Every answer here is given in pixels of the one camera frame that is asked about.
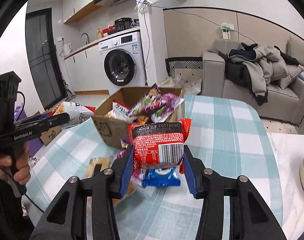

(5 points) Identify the blue Oreo cookie packet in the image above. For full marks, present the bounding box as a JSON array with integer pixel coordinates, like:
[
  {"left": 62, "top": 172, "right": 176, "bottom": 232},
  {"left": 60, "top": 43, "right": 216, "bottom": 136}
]
[{"left": 142, "top": 167, "right": 181, "bottom": 187}]

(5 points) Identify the red instant noodle packet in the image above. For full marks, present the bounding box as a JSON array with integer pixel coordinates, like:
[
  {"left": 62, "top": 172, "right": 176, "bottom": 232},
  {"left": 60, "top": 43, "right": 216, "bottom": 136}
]
[{"left": 128, "top": 118, "right": 192, "bottom": 174}]

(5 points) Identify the small cardboard box on floor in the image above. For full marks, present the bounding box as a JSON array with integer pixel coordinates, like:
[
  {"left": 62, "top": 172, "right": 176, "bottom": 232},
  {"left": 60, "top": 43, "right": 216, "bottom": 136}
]
[{"left": 39, "top": 108, "right": 62, "bottom": 146}]

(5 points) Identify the wall socket with green plug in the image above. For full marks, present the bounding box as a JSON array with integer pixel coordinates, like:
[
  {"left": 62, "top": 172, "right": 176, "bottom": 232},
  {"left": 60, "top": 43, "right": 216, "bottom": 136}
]
[{"left": 220, "top": 23, "right": 235, "bottom": 40}]

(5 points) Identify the person's left hand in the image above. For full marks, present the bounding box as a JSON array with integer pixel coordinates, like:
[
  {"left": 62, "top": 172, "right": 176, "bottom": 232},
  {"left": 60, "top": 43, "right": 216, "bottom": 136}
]
[{"left": 0, "top": 141, "right": 31, "bottom": 185}]

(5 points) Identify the black glass door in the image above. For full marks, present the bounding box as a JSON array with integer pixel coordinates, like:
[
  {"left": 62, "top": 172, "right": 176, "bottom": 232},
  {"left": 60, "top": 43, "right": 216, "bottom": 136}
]
[{"left": 25, "top": 8, "right": 66, "bottom": 110}]

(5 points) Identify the white plastic bag on floor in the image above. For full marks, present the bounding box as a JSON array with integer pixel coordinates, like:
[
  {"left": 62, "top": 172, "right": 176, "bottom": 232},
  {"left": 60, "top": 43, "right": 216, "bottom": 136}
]
[{"left": 158, "top": 77, "right": 202, "bottom": 95}]

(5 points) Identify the grey fabric sofa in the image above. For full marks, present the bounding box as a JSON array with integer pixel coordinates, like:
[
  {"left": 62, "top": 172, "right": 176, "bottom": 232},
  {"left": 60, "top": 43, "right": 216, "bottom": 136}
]
[{"left": 202, "top": 38, "right": 304, "bottom": 134}]

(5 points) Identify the white electric kettle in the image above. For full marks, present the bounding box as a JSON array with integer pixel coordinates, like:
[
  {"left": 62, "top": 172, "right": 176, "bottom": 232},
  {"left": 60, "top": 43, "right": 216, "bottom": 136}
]
[{"left": 63, "top": 43, "right": 72, "bottom": 56}]

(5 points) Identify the white front-load washing machine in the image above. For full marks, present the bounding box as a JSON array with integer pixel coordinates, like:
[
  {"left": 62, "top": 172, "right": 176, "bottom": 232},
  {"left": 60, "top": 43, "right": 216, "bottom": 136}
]
[{"left": 99, "top": 29, "right": 147, "bottom": 95}]

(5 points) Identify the kitchen faucet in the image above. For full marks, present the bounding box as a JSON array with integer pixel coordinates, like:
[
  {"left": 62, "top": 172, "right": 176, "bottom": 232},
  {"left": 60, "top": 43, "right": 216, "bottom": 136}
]
[{"left": 81, "top": 33, "right": 90, "bottom": 44}]

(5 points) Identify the black microwave oven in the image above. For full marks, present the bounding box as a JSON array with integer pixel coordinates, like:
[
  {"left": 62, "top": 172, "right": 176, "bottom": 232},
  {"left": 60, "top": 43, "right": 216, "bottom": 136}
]
[{"left": 114, "top": 17, "right": 132, "bottom": 32}]

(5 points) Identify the brown SF cardboard box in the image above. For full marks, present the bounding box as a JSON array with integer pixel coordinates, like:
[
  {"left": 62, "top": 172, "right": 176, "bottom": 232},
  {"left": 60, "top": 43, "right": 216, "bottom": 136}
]
[{"left": 92, "top": 87, "right": 185, "bottom": 150}]

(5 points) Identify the blue network cable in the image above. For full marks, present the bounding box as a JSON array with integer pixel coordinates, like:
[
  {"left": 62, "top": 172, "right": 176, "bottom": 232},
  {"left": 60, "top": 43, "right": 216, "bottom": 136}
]
[{"left": 115, "top": 0, "right": 257, "bottom": 45}]

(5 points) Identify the purple candy bag in box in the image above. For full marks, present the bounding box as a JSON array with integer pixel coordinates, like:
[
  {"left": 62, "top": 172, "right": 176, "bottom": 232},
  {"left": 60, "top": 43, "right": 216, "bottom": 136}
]
[{"left": 127, "top": 84, "right": 184, "bottom": 125}]

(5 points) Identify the pile of grey jackets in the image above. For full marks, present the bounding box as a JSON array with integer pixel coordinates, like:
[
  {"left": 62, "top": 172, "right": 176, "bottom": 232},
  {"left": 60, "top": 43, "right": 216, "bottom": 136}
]
[{"left": 216, "top": 43, "right": 303, "bottom": 106}]

